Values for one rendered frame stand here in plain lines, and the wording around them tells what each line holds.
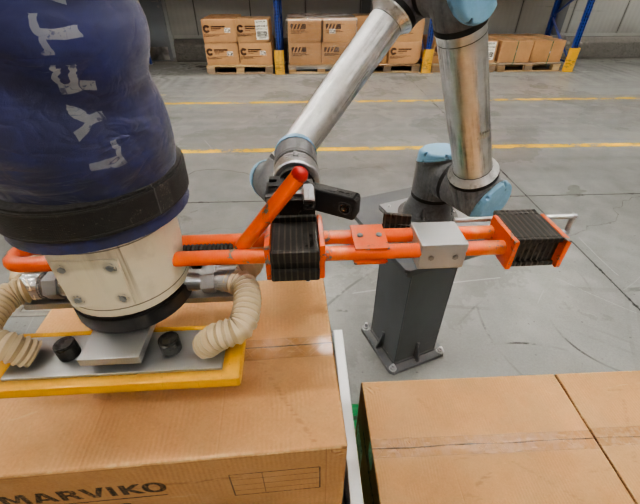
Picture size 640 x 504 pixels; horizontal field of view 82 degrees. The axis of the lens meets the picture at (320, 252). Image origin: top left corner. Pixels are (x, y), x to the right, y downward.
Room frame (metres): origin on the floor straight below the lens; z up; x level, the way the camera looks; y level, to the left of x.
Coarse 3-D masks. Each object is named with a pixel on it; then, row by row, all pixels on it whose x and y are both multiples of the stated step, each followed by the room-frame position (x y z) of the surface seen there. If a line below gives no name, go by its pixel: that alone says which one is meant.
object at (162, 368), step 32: (64, 352) 0.32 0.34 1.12; (160, 352) 0.33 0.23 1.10; (192, 352) 0.33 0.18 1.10; (224, 352) 0.33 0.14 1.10; (0, 384) 0.28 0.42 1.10; (32, 384) 0.28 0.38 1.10; (64, 384) 0.28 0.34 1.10; (96, 384) 0.28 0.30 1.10; (128, 384) 0.29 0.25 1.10; (160, 384) 0.29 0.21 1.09; (192, 384) 0.29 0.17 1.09; (224, 384) 0.29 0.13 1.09
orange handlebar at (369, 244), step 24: (192, 240) 0.45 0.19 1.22; (216, 240) 0.45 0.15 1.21; (336, 240) 0.46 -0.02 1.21; (360, 240) 0.44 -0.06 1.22; (384, 240) 0.44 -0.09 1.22; (408, 240) 0.46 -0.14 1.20; (24, 264) 0.39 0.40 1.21; (48, 264) 0.39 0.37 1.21; (192, 264) 0.40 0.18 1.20; (216, 264) 0.41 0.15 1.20; (360, 264) 0.42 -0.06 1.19
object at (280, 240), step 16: (272, 224) 0.48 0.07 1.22; (288, 224) 0.48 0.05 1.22; (304, 224) 0.48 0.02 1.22; (320, 224) 0.46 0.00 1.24; (272, 240) 0.43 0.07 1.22; (288, 240) 0.43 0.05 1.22; (304, 240) 0.43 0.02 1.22; (320, 240) 0.42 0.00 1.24; (272, 256) 0.39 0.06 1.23; (288, 256) 0.39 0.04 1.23; (304, 256) 0.39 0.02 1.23; (320, 256) 0.40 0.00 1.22; (272, 272) 0.39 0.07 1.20; (288, 272) 0.39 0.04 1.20; (304, 272) 0.40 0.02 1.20; (320, 272) 0.40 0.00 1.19
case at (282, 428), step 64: (64, 320) 0.53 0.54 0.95; (192, 320) 0.53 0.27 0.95; (320, 320) 0.53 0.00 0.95; (256, 384) 0.38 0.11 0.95; (320, 384) 0.38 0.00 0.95; (0, 448) 0.27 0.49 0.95; (64, 448) 0.27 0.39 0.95; (128, 448) 0.27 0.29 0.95; (192, 448) 0.27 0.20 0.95; (256, 448) 0.27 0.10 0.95; (320, 448) 0.27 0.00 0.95
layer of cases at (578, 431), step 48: (384, 384) 0.64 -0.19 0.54; (432, 384) 0.64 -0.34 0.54; (480, 384) 0.64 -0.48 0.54; (528, 384) 0.64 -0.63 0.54; (576, 384) 0.64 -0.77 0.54; (624, 384) 0.64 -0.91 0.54; (384, 432) 0.50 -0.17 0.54; (432, 432) 0.50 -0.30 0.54; (480, 432) 0.50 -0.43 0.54; (528, 432) 0.50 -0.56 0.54; (576, 432) 0.50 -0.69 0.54; (624, 432) 0.50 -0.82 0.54; (384, 480) 0.38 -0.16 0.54; (432, 480) 0.38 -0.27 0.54; (480, 480) 0.38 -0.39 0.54; (528, 480) 0.38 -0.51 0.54; (576, 480) 0.38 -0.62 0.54; (624, 480) 0.38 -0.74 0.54
